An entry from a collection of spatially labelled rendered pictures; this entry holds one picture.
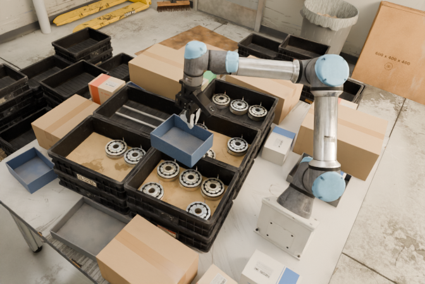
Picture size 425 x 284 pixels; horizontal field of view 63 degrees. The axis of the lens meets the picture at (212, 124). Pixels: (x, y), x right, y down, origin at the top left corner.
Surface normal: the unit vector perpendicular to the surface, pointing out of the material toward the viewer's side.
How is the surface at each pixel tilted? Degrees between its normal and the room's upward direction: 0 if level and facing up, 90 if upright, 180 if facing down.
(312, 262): 0
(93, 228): 0
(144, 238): 0
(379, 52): 76
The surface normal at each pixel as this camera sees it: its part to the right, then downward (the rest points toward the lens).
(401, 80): -0.51, 0.27
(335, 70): 0.10, -0.05
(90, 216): 0.07, -0.75
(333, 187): 0.09, 0.21
